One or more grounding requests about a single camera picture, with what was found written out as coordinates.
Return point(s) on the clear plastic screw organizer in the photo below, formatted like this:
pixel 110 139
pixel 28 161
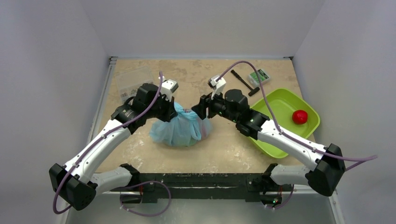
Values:
pixel 129 81

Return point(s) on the green plastic bowl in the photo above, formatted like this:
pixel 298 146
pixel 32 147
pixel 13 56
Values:
pixel 284 103

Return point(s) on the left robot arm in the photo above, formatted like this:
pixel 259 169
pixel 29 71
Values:
pixel 77 181

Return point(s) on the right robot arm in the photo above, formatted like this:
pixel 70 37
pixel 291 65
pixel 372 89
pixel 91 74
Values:
pixel 322 167

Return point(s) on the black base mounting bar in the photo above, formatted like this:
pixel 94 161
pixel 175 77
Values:
pixel 250 187

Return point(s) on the black T-handle tool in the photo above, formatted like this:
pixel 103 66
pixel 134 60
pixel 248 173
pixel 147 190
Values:
pixel 253 91

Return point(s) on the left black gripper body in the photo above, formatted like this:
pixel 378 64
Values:
pixel 162 107

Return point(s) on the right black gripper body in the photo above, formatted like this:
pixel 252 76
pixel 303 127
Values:
pixel 203 107

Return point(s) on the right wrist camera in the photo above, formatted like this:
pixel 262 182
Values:
pixel 217 85

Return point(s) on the blue plastic bag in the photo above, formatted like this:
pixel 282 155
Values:
pixel 184 130

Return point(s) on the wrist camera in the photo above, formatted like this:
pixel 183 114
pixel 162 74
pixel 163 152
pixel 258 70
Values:
pixel 168 88
pixel 217 85

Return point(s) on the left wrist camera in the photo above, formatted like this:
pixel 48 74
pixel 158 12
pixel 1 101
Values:
pixel 168 88

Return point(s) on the red fake apple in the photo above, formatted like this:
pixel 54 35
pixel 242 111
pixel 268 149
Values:
pixel 300 117

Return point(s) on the green white small box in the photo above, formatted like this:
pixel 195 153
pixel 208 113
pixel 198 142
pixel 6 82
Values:
pixel 253 79

